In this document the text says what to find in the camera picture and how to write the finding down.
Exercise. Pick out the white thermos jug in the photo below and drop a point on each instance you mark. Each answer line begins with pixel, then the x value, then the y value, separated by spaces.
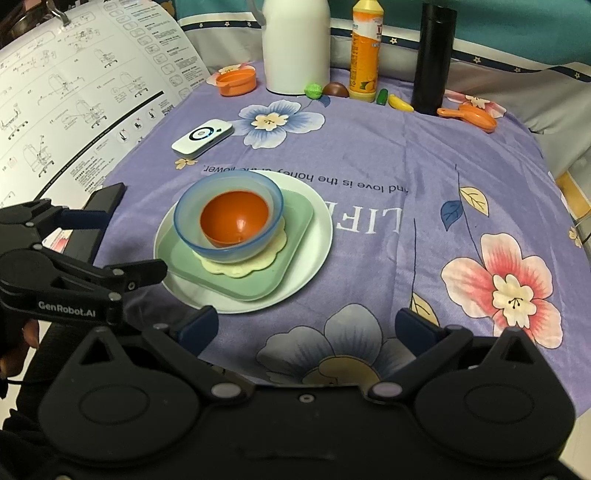
pixel 295 46

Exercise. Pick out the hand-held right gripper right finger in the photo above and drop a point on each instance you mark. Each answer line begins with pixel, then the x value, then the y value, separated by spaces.
pixel 413 330

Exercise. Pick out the white pocket device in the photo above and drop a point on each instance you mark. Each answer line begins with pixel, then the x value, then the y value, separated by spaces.
pixel 203 136

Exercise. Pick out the purple floral tablecloth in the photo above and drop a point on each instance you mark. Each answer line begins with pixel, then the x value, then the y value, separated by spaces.
pixel 392 152

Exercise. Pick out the green toy ball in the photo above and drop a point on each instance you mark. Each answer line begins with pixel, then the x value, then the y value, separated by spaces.
pixel 313 91

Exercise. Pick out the orange toy pan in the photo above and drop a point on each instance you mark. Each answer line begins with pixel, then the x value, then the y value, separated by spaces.
pixel 480 119

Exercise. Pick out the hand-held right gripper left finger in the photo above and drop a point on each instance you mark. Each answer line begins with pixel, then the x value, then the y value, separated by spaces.
pixel 198 325

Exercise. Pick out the clear plastic bowl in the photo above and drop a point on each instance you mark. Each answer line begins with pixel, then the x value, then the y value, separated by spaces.
pixel 194 203

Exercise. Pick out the person's left hand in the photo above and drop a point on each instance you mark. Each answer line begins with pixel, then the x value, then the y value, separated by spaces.
pixel 18 350

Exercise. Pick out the white instruction poster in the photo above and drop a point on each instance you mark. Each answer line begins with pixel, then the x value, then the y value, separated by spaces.
pixel 92 69

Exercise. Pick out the metal hook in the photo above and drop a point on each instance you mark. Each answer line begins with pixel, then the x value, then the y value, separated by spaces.
pixel 57 11

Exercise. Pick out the yellow toy banana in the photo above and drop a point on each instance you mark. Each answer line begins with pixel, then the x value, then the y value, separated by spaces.
pixel 400 103

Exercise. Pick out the green toy cucumber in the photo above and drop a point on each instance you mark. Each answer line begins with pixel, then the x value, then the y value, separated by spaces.
pixel 383 97

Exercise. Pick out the yellow orange detergent bottle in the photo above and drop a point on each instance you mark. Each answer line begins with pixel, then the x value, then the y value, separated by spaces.
pixel 364 60

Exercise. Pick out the red-brown plastic bowl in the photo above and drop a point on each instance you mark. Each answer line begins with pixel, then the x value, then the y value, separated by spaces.
pixel 231 217

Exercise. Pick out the green square plate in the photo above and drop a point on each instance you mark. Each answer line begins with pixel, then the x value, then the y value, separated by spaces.
pixel 298 217

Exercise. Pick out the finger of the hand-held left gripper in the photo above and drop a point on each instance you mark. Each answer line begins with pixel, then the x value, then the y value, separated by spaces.
pixel 134 274
pixel 94 226

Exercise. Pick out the yellow flower-shaped plate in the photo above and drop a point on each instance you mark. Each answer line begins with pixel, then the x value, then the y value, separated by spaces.
pixel 251 268

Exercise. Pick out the black thermos bottle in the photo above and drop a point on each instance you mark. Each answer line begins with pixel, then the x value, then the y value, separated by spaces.
pixel 431 60

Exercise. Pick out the blue translucent bowl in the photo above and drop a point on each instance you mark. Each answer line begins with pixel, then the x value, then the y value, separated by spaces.
pixel 258 244

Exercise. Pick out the brown toy fruit half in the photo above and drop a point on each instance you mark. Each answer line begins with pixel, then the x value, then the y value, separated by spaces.
pixel 336 90

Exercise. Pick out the orange toy pot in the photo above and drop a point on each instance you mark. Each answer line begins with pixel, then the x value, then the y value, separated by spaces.
pixel 238 83

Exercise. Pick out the white round plate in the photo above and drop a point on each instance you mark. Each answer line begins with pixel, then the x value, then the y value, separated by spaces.
pixel 304 249

